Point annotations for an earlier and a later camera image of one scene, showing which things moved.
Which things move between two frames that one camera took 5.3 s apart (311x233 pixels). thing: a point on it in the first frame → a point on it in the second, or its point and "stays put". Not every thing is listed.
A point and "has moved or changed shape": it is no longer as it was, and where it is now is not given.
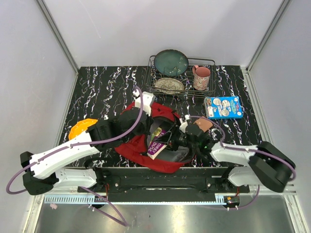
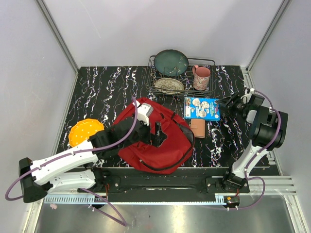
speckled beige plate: x=167 y=85 stays put
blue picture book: x=223 y=108 has moved or changed shape
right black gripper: x=170 y=136 → x=235 y=98
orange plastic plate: x=80 y=126 stays put
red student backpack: x=168 y=160 has moved or changed shape
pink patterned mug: x=201 y=77 stays put
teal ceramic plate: x=171 y=62 stays put
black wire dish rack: x=171 y=73 stays put
